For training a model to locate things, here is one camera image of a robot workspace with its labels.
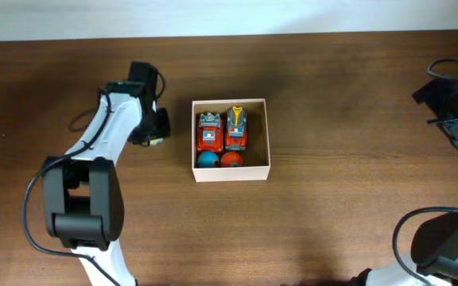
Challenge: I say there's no red fire truck grey ladder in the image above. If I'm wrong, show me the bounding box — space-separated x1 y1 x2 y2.
196 113 223 153

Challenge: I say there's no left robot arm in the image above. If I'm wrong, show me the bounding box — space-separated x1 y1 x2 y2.
38 61 170 285

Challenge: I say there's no blue toy ball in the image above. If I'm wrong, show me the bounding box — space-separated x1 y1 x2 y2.
196 151 220 168

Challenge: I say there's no yellow toy ball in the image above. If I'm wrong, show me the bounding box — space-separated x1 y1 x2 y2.
149 138 164 146

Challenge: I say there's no pink open box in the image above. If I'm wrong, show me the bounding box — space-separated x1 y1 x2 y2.
191 99 271 183

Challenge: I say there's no red toy ball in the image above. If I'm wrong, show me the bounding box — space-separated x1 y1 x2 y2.
220 152 243 168

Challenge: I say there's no red fire truck yellow crane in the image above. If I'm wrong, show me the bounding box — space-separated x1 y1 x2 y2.
224 106 248 151

